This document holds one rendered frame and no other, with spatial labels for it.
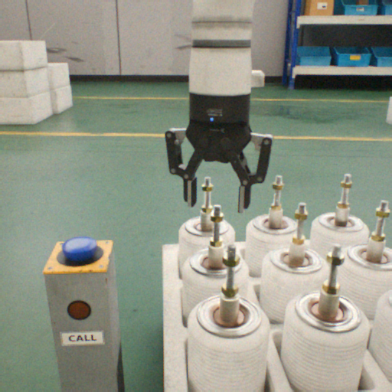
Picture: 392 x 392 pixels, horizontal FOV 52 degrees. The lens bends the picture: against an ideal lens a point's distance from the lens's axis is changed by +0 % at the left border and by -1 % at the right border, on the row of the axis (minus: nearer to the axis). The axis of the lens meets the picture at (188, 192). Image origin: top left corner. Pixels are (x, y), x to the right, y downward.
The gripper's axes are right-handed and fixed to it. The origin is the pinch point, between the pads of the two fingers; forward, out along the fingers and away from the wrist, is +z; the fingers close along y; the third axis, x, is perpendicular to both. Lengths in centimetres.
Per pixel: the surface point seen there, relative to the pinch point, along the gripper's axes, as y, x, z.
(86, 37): -288, 456, -22
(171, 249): -11.8, 14.1, 17.0
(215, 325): 3.3, -13.4, 9.7
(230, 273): 4.4, -11.3, 4.0
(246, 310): 6.1, -9.5, 9.8
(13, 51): -177, 178, -13
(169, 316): -5.4, -4.6, 17.1
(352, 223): 19.8, 19.4, 9.7
